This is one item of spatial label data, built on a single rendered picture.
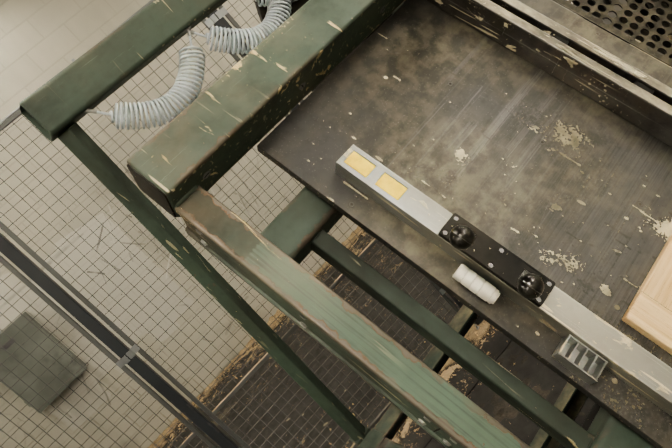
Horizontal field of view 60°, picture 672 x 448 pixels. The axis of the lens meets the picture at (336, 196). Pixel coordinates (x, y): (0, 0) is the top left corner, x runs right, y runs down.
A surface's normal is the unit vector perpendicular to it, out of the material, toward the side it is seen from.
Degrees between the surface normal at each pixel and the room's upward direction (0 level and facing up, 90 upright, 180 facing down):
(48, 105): 90
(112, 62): 90
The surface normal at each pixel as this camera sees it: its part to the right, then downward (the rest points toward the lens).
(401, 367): 0.04, -0.44
